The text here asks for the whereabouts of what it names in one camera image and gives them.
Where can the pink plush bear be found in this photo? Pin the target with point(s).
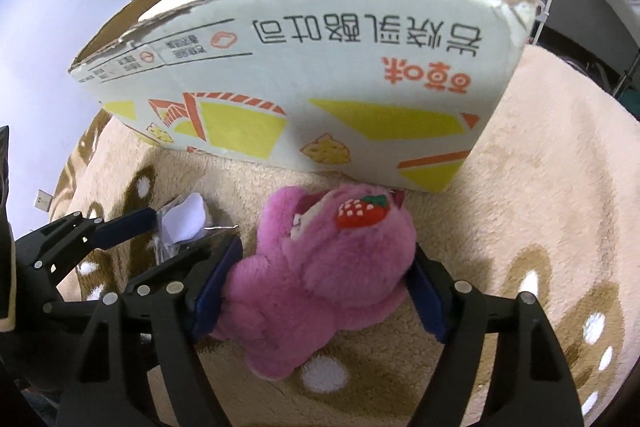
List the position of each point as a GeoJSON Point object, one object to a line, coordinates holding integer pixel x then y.
{"type": "Point", "coordinates": [324, 262]}

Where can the white keychain tag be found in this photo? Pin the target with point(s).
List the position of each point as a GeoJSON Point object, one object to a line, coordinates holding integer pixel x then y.
{"type": "Point", "coordinates": [184, 223]}

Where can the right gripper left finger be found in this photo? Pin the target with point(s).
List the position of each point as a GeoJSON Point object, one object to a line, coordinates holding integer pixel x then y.
{"type": "Point", "coordinates": [154, 324]}

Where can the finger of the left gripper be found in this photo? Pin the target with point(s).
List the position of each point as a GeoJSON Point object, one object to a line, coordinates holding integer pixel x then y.
{"type": "Point", "coordinates": [197, 273]}
{"type": "Point", "coordinates": [54, 250]}

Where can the beige patterned fleece blanket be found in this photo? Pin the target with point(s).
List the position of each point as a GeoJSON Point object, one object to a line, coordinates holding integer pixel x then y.
{"type": "Point", "coordinates": [547, 202]}

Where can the open cardboard box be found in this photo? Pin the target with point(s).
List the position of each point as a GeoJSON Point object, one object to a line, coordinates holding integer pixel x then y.
{"type": "Point", "coordinates": [390, 92]}

